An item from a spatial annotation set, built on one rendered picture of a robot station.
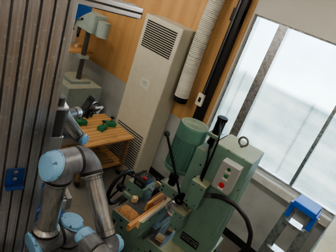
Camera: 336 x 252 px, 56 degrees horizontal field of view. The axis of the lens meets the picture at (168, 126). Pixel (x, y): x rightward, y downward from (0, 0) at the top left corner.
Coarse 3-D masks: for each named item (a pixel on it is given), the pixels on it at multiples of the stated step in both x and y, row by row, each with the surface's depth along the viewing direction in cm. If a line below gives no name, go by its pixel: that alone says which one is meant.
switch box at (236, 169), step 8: (224, 160) 159; (232, 160) 162; (224, 168) 159; (232, 168) 157; (240, 168) 157; (216, 176) 163; (232, 176) 158; (216, 184) 163; (224, 184) 161; (232, 184) 159; (224, 192) 162
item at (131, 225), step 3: (156, 204) 199; (153, 207) 195; (147, 210) 191; (150, 210) 192; (144, 213) 188; (138, 216) 184; (141, 216) 185; (135, 219) 181; (132, 222) 178; (135, 222) 179; (129, 225) 175; (132, 225) 177; (126, 228) 176; (129, 228) 176
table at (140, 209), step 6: (162, 180) 231; (126, 192) 211; (150, 192) 214; (138, 198) 204; (144, 198) 206; (120, 204) 194; (126, 204) 196; (132, 204) 197; (138, 204) 199; (144, 204) 201; (114, 210) 188; (138, 210) 194; (144, 210) 196; (114, 216) 189; (120, 216) 186; (162, 216) 204; (120, 222) 187; (126, 222) 184; (150, 222) 190; (132, 228) 183; (144, 228) 186; (138, 234) 182
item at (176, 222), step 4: (176, 208) 179; (180, 208) 180; (188, 208) 182; (176, 212) 177; (180, 212) 177; (184, 212) 178; (188, 212) 179; (172, 216) 179; (176, 216) 177; (180, 216) 176; (184, 216) 175; (188, 216) 183; (172, 220) 179; (176, 220) 178; (180, 220) 176; (184, 220) 180; (168, 224) 182; (172, 224) 180; (176, 224) 178; (180, 224) 177; (184, 224) 185; (172, 228) 181; (176, 228) 179; (180, 228) 181
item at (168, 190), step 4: (164, 180) 201; (164, 184) 199; (168, 184) 199; (160, 188) 201; (164, 188) 199; (168, 188) 198; (172, 188) 196; (176, 188) 198; (164, 192) 200; (168, 192) 198; (172, 192) 197; (176, 192) 195; (168, 196) 199
